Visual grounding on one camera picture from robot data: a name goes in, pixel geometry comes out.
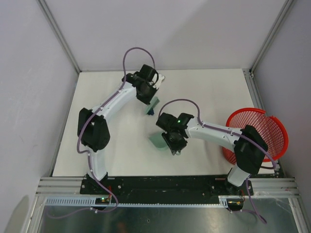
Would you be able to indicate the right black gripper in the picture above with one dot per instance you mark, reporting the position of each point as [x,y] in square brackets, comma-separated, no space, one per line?
[175,147]

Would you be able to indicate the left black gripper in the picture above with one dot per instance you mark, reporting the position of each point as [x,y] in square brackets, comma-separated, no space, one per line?
[147,100]

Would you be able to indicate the green hand brush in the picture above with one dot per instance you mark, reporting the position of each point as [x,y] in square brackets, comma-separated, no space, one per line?
[154,102]

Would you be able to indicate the green dustpan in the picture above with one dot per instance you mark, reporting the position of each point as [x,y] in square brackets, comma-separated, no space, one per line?
[158,141]

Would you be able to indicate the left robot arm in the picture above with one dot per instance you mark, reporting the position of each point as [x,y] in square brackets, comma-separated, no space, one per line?
[93,132]

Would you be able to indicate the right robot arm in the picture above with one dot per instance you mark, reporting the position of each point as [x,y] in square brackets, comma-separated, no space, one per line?
[247,144]

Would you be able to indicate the red mesh basket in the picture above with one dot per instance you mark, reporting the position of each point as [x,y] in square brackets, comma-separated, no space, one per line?
[270,129]

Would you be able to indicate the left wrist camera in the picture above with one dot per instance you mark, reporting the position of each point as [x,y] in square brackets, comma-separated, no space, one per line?
[159,80]

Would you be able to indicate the white cable duct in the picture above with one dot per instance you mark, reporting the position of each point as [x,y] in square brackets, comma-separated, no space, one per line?
[97,202]

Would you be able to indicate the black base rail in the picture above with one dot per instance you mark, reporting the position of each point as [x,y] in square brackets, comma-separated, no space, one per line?
[171,188]

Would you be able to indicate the right aluminium frame post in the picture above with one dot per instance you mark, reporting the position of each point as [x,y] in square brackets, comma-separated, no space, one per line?
[278,23]

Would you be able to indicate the aluminium frame post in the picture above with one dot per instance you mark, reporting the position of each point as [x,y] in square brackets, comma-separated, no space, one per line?
[278,23]
[58,33]

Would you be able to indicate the left aluminium frame post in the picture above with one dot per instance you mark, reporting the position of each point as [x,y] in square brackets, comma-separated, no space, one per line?
[58,33]

